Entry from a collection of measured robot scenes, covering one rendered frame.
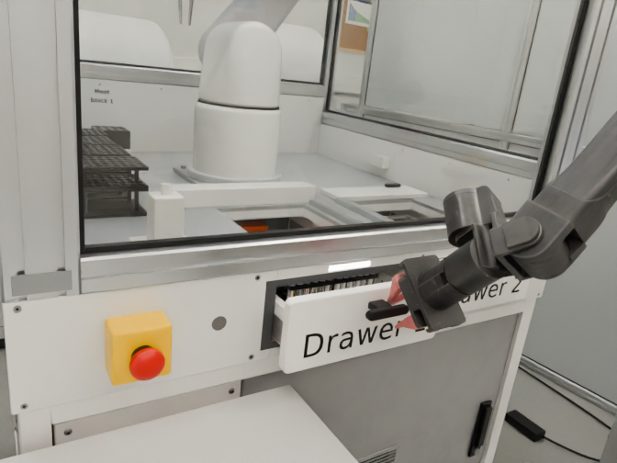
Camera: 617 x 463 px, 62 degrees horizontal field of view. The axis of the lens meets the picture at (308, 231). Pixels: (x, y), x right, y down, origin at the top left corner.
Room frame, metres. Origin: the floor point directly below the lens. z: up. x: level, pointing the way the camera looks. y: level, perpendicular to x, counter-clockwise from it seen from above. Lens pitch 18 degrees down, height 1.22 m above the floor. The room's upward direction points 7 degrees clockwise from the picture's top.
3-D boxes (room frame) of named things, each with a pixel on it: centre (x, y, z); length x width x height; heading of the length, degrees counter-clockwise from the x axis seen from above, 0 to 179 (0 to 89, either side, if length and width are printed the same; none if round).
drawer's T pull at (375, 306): (0.68, -0.12, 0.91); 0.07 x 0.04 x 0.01; 123
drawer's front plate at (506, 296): (0.92, -0.34, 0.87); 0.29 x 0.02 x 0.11; 123
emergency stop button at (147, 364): (0.52, 0.17, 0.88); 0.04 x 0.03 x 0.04; 123
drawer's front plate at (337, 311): (0.70, -0.10, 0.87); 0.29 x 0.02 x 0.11; 123
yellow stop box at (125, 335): (0.55, 0.19, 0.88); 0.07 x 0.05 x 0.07; 123
